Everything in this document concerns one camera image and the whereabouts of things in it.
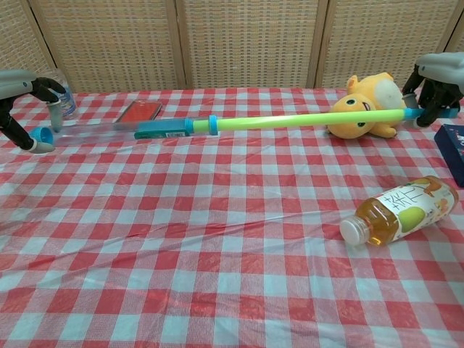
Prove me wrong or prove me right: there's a red phone with dark frame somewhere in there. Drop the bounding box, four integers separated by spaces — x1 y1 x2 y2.
112 100 163 126

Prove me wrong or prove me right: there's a yellow plush toy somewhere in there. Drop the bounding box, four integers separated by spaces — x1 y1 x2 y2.
326 72 414 139

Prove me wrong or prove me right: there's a red white checkered tablecloth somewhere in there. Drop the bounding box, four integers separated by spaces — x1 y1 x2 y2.
0 86 464 348

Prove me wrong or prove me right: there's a green blue water squirter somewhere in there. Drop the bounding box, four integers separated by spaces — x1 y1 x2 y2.
136 107 462 136

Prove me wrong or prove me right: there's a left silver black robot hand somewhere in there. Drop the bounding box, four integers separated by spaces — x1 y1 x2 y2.
0 69 69 154

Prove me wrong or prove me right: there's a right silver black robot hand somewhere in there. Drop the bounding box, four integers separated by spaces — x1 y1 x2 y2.
402 51 464 128

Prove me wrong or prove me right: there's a tea bottle with white cap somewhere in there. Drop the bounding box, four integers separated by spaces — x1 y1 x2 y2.
339 175 460 247

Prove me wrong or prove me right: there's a woven bamboo folding screen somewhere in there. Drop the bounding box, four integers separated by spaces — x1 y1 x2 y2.
0 0 464 106

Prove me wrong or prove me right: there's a dark blue cardboard box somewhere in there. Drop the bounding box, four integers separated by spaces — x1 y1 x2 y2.
434 123 464 189

